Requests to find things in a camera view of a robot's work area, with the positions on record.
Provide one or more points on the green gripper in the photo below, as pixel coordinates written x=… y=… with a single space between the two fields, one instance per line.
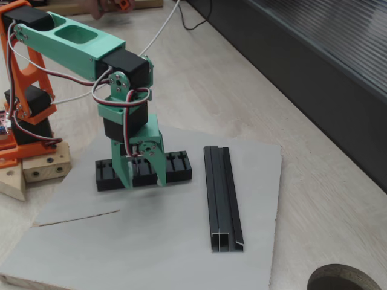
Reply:
x=153 y=130

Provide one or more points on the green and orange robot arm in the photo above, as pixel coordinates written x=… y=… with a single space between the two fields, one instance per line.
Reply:
x=75 y=48

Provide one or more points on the grey board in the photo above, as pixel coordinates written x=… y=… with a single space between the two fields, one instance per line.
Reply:
x=136 y=241

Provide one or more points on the person's hand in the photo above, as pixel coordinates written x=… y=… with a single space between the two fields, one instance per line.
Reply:
x=96 y=9

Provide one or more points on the wooden wedge block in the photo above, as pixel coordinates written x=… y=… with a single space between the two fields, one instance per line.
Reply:
x=12 y=184

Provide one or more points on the light wooden base block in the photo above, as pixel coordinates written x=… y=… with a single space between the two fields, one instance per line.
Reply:
x=45 y=172

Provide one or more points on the black aluminium profile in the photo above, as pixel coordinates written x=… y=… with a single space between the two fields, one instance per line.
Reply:
x=220 y=196

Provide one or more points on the black slotted block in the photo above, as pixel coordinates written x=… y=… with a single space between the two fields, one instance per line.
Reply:
x=178 y=176

